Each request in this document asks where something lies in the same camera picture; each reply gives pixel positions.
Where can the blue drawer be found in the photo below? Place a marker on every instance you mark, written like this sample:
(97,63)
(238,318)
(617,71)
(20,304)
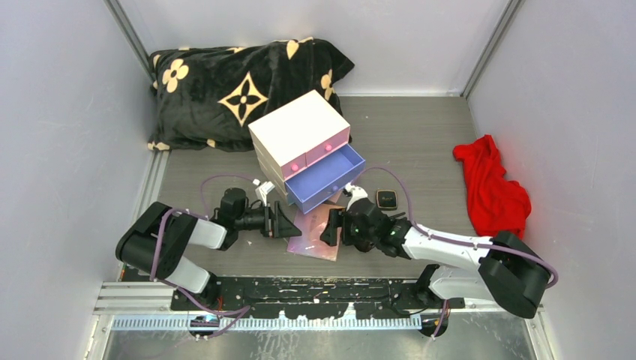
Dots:
(322,180)

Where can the white pink drawer organizer box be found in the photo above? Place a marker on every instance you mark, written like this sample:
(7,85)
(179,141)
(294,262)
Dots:
(296,136)

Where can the black floral plush blanket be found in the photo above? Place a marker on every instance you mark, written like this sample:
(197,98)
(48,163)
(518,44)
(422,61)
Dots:
(207,97)

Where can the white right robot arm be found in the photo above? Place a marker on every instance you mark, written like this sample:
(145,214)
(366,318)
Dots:
(500,269)

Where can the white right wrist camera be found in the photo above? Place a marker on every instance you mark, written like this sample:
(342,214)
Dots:
(355,193)

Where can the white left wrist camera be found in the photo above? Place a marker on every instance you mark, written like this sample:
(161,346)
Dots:
(263,188)

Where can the black square compact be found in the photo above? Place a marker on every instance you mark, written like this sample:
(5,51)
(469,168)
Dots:
(387,200)

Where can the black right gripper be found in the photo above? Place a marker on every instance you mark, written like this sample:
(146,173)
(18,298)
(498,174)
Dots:
(338,219)

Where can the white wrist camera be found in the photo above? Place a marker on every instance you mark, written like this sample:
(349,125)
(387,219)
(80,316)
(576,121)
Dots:
(355,193)
(263,188)

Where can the holographic eyeshadow palette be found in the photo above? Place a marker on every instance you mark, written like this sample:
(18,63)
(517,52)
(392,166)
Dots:
(312,226)

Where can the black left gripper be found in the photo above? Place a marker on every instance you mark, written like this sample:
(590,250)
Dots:
(283,227)

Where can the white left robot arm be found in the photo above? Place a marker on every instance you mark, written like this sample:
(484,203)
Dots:
(156,242)

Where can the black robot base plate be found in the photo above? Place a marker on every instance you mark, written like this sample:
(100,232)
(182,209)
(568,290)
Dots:
(321,298)

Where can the red cloth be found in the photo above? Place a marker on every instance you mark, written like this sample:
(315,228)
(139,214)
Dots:
(494,203)

